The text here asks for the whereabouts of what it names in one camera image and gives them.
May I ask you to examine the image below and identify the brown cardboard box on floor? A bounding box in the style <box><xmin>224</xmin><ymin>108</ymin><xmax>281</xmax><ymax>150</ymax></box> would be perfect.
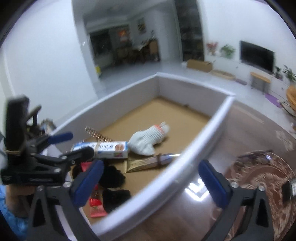
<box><xmin>187</xmin><ymin>59</ymin><xmax>213</xmax><ymax>73</ymax></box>

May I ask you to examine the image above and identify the black fluffy hair clip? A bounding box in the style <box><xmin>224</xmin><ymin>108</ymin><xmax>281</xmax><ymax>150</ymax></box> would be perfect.
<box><xmin>98</xmin><ymin>166</ymin><xmax>125</xmax><ymax>189</ymax></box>
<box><xmin>102</xmin><ymin>188</ymin><xmax>132</xmax><ymax>213</ymax></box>

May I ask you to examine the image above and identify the white tv cabinet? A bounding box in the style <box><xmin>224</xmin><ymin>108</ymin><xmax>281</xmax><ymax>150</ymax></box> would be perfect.
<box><xmin>205</xmin><ymin>55</ymin><xmax>290</xmax><ymax>96</ymax></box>

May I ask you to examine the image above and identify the red snack packet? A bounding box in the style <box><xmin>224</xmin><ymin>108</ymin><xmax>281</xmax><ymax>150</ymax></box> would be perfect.
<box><xmin>80</xmin><ymin>162</ymin><xmax>108</xmax><ymax>218</ymax></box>

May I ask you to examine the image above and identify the black flat television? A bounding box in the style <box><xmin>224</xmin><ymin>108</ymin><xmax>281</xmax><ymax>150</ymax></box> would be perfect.
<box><xmin>240</xmin><ymin>41</ymin><xmax>274</xmax><ymax>74</ymax></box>

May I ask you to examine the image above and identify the gold tube package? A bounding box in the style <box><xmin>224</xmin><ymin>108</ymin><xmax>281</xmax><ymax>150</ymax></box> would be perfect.
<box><xmin>123</xmin><ymin>153</ymin><xmax>181</xmax><ymax>173</ymax></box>

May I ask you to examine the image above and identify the white cardboard box tray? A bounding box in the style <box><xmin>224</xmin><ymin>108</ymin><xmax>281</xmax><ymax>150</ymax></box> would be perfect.
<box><xmin>55</xmin><ymin>73</ymin><xmax>235</xmax><ymax>240</ymax></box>

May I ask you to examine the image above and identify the blue white biscuit box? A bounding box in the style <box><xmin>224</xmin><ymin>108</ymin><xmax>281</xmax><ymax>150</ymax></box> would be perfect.
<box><xmin>71</xmin><ymin>142</ymin><xmax>129</xmax><ymax>159</ymax></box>

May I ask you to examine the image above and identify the wooden bench stool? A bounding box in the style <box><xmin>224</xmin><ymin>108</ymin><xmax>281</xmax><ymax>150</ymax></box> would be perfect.
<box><xmin>250</xmin><ymin>71</ymin><xmax>271</xmax><ymax>94</ymax></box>

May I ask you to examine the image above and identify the person left hand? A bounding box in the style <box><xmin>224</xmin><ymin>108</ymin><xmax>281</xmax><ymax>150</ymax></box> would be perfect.
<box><xmin>6</xmin><ymin>184</ymin><xmax>36</xmax><ymax>218</ymax></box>

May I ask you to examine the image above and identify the green potted plant left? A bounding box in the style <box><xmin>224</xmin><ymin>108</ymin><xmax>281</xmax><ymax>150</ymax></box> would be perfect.
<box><xmin>220</xmin><ymin>44</ymin><xmax>236</xmax><ymax>59</ymax></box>

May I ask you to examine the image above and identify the red flower vase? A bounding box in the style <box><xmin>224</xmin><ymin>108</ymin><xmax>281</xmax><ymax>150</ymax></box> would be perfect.
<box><xmin>206</xmin><ymin>42</ymin><xmax>218</xmax><ymax>56</ymax></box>

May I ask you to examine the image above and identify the green potted plant right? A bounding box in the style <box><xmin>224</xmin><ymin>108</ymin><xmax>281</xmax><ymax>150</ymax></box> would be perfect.
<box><xmin>283</xmin><ymin>65</ymin><xmax>296</xmax><ymax>82</ymax></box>

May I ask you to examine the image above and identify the white knitted work glove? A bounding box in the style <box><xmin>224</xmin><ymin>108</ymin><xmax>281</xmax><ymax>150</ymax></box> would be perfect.
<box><xmin>127</xmin><ymin>122</ymin><xmax>170</xmax><ymax>156</ymax></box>

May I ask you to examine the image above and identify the dark glass bookcase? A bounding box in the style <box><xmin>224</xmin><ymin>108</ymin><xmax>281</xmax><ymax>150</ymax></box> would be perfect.
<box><xmin>175</xmin><ymin>0</ymin><xmax>204</xmax><ymax>62</ymax></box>

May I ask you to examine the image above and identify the green potted plant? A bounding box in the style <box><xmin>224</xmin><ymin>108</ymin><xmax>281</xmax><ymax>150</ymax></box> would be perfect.
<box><xmin>283</xmin><ymin>65</ymin><xmax>296</xmax><ymax>82</ymax></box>
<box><xmin>220</xmin><ymin>44</ymin><xmax>236</xmax><ymax>59</ymax></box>

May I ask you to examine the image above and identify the yellow lounge chair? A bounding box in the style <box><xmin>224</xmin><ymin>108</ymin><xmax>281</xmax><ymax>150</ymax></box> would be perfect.
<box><xmin>286</xmin><ymin>85</ymin><xmax>296</xmax><ymax>111</ymax></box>

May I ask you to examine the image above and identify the gold comb hair clip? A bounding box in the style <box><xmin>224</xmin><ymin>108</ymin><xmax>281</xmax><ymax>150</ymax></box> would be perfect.
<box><xmin>85</xmin><ymin>126</ymin><xmax>114</xmax><ymax>142</ymax></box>

